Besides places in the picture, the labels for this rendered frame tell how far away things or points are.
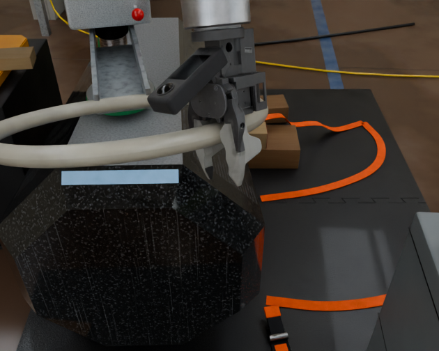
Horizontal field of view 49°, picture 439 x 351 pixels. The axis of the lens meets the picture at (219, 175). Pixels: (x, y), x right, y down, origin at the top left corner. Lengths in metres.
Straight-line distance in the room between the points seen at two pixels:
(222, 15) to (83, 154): 0.25
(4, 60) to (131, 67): 0.89
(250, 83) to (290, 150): 1.93
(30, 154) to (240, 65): 0.30
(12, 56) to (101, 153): 1.48
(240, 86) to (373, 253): 1.72
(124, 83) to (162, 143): 0.58
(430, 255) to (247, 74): 0.68
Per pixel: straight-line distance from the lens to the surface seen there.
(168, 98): 0.60
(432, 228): 1.24
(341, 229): 2.36
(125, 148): 0.62
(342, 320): 2.04
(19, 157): 0.68
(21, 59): 2.06
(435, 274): 1.15
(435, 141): 3.13
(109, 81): 1.21
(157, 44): 2.01
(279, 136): 2.67
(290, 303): 2.04
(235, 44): 0.68
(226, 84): 0.64
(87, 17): 1.37
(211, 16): 0.63
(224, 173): 1.49
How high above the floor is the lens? 1.66
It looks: 40 degrees down
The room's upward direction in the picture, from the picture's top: straight up
